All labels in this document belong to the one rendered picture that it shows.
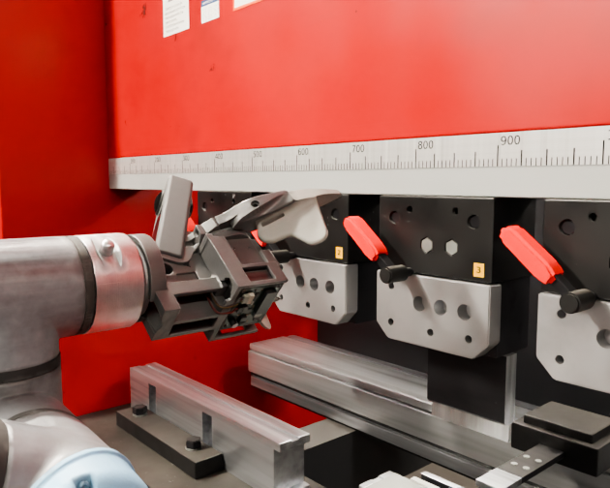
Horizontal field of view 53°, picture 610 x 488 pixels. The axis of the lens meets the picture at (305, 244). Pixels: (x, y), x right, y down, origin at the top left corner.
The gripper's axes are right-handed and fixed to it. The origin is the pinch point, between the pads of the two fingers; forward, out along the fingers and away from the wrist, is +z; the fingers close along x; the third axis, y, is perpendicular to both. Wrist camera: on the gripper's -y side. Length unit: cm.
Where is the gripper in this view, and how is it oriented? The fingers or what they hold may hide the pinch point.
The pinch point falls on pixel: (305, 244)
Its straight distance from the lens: 63.4
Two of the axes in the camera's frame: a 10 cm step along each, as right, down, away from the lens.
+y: 5.0, 7.0, -5.1
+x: 4.2, -7.1, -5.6
